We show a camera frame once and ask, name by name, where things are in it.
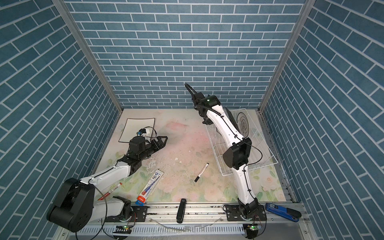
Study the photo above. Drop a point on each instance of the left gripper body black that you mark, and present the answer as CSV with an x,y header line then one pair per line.
x,y
150,148

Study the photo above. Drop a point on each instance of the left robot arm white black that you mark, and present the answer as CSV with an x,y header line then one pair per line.
x,y
74,205

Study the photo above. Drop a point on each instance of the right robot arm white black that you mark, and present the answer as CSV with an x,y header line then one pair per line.
x,y
238,147

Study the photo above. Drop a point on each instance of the red marker pen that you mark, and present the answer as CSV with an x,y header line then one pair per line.
x,y
110,191

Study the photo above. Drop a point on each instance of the round clear glass plate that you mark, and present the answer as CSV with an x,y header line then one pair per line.
x,y
243,124

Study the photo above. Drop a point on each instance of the black white marker pen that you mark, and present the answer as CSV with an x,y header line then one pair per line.
x,y
201,172

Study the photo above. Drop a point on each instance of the black remote control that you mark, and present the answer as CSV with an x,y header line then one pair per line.
x,y
181,211

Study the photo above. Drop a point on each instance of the left green circuit board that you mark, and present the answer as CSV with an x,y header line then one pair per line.
x,y
122,230

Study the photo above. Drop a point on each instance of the green circuit board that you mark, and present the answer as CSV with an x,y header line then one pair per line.
x,y
252,229
122,230

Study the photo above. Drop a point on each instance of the right green circuit board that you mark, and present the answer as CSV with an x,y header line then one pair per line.
x,y
252,229

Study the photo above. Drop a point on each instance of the blue black crimping tool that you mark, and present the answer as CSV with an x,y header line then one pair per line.
x,y
286,213

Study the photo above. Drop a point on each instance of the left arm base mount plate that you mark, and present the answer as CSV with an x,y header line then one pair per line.
x,y
138,214

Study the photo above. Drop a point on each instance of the aluminium rail frame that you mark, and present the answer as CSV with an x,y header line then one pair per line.
x,y
274,228

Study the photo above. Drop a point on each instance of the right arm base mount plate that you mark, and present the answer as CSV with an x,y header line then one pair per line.
x,y
235,214

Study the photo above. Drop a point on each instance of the white slotted cable duct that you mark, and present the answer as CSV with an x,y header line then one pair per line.
x,y
167,230

